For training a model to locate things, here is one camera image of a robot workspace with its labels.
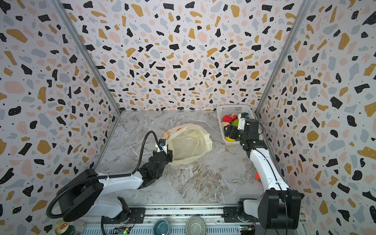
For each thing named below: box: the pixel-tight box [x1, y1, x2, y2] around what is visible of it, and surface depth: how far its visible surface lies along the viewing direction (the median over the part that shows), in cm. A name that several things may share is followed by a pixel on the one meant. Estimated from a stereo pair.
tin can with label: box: [54, 220, 76, 235], surface depth 63 cm
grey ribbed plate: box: [185, 216, 207, 235], surface depth 72 cm
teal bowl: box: [152, 218, 170, 235], surface depth 72 cm
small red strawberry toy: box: [231, 113, 239, 121], surface depth 115 cm
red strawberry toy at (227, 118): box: [222, 114, 233, 123], surface depth 112 cm
